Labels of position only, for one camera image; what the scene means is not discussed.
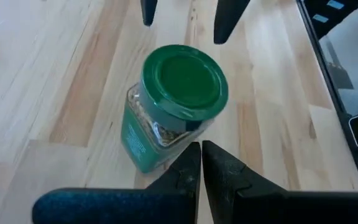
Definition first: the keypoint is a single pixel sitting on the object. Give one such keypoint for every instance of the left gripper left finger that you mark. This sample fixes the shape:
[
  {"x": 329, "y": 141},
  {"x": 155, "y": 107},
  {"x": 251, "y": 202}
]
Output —
[{"x": 135, "y": 208}]

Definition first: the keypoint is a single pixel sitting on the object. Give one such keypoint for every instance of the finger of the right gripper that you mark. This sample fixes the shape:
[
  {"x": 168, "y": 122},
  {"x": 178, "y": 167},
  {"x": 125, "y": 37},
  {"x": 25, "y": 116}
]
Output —
[
  {"x": 228, "y": 18},
  {"x": 148, "y": 11}
]

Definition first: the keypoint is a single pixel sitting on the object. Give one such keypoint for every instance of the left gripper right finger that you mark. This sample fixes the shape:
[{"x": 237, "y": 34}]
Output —
[{"x": 259, "y": 208}]

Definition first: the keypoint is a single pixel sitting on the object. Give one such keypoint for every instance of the green-cap spice jar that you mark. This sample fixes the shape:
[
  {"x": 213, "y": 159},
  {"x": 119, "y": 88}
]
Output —
[{"x": 182, "y": 81}]

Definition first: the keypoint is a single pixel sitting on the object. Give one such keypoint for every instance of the black bin with blue labels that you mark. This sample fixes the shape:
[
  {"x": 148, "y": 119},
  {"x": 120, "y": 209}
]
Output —
[{"x": 350, "y": 12}]

